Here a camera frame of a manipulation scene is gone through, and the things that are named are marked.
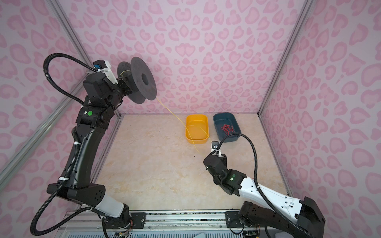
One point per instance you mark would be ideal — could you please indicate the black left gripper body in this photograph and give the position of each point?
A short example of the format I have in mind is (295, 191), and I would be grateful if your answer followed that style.
(122, 87)

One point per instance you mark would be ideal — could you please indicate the dark grey cable spool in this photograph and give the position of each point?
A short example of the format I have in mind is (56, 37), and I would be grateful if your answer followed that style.
(139, 80)

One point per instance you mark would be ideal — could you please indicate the yellow plastic tray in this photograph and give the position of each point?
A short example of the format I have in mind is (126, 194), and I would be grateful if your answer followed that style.
(197, 129)

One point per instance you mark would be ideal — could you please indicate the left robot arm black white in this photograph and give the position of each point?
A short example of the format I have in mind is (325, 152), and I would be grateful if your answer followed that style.
(74, 185)

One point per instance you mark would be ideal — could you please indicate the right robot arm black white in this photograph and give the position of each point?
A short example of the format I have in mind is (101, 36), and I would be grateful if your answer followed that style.
(301, 218)

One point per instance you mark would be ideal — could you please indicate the teal plastic tray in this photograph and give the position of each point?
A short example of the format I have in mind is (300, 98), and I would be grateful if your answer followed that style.
(225, 124)

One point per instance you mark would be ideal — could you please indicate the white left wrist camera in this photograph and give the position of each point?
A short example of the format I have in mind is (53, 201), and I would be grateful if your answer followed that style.
(104, 66)

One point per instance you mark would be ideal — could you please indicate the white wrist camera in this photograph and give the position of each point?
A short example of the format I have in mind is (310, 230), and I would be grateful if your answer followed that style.
(214, 148)
(104, 66)

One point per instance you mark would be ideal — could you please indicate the aluminium corner frame post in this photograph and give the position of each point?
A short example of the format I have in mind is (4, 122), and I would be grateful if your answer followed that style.
(84, 59)

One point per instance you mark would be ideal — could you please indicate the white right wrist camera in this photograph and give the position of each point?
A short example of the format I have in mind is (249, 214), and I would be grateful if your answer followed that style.
(214, 148)

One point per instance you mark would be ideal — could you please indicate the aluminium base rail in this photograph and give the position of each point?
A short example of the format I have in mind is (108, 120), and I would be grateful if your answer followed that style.
(169, 224)

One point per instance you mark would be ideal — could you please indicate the diagonal aluminium frame bar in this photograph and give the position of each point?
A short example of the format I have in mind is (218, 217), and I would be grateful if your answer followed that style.
(29, 113)

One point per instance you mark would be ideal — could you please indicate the right aluminium corner post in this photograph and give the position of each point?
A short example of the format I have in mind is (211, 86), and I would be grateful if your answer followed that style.
(305, 12)

